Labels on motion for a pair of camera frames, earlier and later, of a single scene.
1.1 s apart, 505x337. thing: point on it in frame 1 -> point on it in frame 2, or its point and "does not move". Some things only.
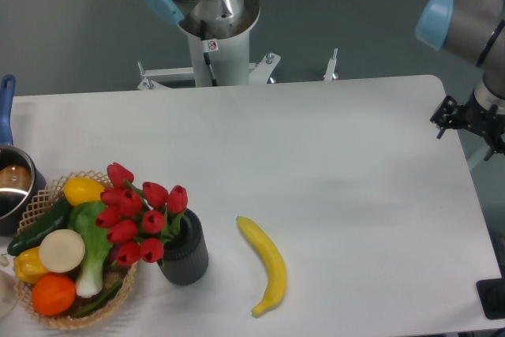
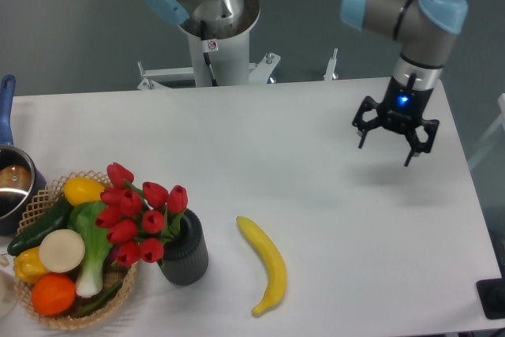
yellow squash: [79, 190] does not move
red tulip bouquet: [137, 222] does not move
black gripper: [474, 117] -> [402, 108]
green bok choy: [91, 218] does not move
